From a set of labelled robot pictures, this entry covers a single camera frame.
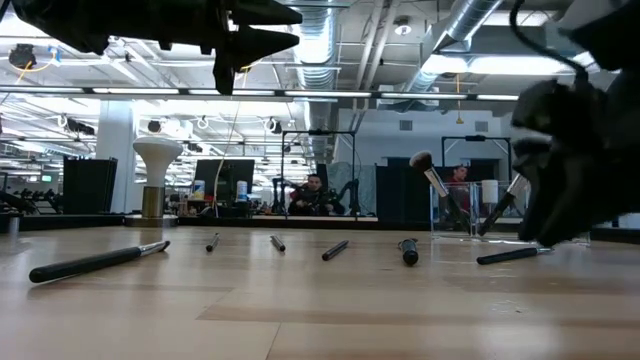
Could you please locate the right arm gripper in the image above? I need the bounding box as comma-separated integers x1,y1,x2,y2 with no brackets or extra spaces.
512,69,640,247

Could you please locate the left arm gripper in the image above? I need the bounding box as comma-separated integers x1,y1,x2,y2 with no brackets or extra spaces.
212,0,304,96

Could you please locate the fan makeup brush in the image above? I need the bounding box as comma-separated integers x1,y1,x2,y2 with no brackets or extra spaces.
477,173,531,237

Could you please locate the round powder makeup brush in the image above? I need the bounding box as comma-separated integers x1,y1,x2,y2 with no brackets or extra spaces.
408,150,474,235

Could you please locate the foundation makeup brush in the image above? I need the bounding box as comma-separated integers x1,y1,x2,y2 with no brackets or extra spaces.
397,237,420,267

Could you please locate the white cylinder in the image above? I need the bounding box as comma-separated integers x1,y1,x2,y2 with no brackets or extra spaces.
481,179,500,205

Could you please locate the person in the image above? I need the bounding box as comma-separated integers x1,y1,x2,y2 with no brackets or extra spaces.
446,164,474,214
287,173,346,217

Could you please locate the clear acrylic organizer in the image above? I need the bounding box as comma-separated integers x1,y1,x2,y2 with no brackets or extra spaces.
429,180,591,246

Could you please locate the overhead light bar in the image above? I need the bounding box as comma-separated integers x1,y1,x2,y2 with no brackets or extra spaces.
0,84,521,103

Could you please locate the black monitor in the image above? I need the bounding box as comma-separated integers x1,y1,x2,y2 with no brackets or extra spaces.
193,158,256,217

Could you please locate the white globe lamp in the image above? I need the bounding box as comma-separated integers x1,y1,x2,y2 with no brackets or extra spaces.
124,135,185,229

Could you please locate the black partition panel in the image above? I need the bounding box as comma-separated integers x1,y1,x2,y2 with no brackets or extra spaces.
374,157,501,224

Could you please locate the black ceiling device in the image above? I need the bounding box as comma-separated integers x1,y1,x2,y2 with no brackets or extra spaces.
7,43,39,70

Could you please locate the silver ventilation duct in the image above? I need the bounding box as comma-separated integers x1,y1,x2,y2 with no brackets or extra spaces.
399,0,504,96
294,0,346,166

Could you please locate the black background rig frame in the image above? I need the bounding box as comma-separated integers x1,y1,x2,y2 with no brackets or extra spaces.
279,128,359,217
440,134,514,171

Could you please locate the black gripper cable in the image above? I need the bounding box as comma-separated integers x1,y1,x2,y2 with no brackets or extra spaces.
508,0,589,89

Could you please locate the black aluminium table frame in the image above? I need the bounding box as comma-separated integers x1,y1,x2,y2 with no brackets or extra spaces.
0,212,640,246

